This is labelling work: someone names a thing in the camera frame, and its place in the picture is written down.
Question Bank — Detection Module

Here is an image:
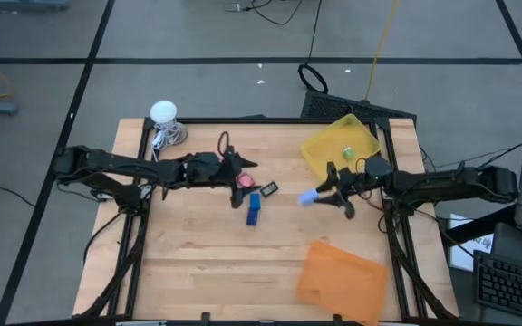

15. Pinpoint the black computer keyboard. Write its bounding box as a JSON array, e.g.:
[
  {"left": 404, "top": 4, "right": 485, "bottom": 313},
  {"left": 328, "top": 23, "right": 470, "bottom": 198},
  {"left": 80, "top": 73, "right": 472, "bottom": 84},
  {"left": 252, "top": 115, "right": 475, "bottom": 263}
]
[{"left": 472, "top": 250, "right": 522, "bottom": 323}]

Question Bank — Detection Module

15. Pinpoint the black digital display device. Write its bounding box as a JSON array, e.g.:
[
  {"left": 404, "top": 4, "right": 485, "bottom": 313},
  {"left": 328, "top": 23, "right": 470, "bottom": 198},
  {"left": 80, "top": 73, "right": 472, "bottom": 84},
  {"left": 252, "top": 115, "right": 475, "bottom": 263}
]
[{"left": 258, "top": 180, "right": 281, "bottom": 199}]

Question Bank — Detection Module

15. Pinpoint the white paper sheet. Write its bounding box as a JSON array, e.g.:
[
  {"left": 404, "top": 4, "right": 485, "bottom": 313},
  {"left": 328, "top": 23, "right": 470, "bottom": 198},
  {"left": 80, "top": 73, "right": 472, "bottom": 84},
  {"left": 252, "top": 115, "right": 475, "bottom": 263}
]
[{"left": 448, "top": 212, "right": 494, "bottom": 273}]

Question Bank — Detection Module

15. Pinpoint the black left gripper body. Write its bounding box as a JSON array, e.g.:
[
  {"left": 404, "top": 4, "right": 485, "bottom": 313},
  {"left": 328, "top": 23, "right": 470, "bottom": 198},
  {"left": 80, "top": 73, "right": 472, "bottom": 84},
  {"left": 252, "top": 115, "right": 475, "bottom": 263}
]
[{"left": 180, "top": 150, "right": 238, "bottom": 189}]

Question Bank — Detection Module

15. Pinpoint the orange plastic bin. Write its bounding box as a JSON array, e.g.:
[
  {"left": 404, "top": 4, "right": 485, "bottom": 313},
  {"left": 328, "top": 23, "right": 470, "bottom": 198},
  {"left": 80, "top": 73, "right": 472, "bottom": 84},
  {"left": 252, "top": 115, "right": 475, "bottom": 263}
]
[{"left": 295, "top": 239, "right": 390, "bottom": 326}]

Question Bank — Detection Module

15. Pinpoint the yellow hanging cable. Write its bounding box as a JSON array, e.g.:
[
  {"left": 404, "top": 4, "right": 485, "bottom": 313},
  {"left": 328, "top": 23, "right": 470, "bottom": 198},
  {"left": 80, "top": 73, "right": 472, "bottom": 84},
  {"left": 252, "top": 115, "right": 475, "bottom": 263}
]
[{"left": 363, "top": 0, "right": 401, "bottom": 101}]

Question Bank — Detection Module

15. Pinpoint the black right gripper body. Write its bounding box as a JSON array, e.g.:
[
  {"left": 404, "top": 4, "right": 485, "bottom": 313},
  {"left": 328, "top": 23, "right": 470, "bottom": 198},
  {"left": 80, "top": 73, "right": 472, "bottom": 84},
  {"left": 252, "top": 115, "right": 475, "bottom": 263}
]
[{"left": 339, "top": 155, "right": 395, "bottom": 195}]

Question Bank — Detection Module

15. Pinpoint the pale lilac block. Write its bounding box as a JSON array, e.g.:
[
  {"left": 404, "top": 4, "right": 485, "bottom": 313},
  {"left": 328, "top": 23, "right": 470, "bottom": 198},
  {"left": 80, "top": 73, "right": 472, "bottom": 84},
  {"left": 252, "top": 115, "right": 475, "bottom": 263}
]
[{"left": 297, "top": 189, "right": 320, "bottom": 207}]

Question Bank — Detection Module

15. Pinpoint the grey floor box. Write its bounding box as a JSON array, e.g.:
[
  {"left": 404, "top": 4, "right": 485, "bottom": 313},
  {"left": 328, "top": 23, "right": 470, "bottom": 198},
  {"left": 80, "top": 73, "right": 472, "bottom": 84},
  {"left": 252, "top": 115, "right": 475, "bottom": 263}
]
[{"left": 0, "top": 0, "right": 71, "bottom": 12}]

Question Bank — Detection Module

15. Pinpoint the black left gripper cable loop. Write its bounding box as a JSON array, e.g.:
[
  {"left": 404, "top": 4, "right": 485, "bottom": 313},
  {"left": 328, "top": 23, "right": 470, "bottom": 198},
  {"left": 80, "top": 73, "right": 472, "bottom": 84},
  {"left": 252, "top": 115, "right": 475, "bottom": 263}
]
[{"left": 217, "top": 129, "right": 231, "bottom": 158}]

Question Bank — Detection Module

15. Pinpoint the low red box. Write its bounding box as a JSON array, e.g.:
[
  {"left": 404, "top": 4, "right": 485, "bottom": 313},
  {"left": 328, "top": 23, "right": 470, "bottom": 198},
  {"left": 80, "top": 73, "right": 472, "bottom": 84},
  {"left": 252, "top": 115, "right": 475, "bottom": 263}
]
[{"left": 235, "top": 171, "right": 257, "bottom": 190}]

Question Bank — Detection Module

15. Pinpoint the yellow plastic bin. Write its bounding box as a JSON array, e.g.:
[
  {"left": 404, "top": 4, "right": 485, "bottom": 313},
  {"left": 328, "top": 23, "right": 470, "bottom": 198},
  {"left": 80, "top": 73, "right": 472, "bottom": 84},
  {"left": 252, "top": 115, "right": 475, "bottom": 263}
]
[{"left": 300, "top": 112, "right": 383, "bottom": 183}]

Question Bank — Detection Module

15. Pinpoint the black cable with loop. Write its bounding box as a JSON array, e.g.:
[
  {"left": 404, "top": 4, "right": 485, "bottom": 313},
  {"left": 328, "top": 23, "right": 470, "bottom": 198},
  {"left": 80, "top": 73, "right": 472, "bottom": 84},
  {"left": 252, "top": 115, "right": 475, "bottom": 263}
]
[{"left": 297, "top": 0, "right": 330, "bottom": 95}]

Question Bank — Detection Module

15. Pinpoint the white lamp cable with plug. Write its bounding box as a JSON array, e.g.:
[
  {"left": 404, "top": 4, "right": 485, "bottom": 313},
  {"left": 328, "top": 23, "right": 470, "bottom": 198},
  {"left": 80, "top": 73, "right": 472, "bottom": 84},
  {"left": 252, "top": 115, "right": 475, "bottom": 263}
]
[{"left": 150, "top": 120, "right": 184, "bottom": 163}]

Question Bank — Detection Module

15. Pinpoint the white mushroom-shaped lamp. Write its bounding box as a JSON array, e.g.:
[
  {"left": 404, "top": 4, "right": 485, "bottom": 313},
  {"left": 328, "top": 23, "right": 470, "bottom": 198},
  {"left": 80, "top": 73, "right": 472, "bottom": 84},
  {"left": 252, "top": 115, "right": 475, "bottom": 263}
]
[{"left": 149, "top": 100, "right": 189, "bottom": 147}]

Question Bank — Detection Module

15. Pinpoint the black aluminium table frame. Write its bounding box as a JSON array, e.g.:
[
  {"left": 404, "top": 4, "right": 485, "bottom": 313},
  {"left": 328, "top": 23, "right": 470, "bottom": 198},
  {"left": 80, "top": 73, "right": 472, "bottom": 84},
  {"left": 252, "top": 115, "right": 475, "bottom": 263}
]
[{"left": 73, "top": 116, "right": 460, "bottom": 321}]

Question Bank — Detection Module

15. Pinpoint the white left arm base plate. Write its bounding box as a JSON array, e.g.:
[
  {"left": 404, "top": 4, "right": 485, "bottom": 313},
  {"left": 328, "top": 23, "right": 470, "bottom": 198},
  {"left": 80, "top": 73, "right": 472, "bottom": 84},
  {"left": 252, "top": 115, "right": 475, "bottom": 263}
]
[{"left": 90, "top": 183, "right": 154, "bottom": 203}]

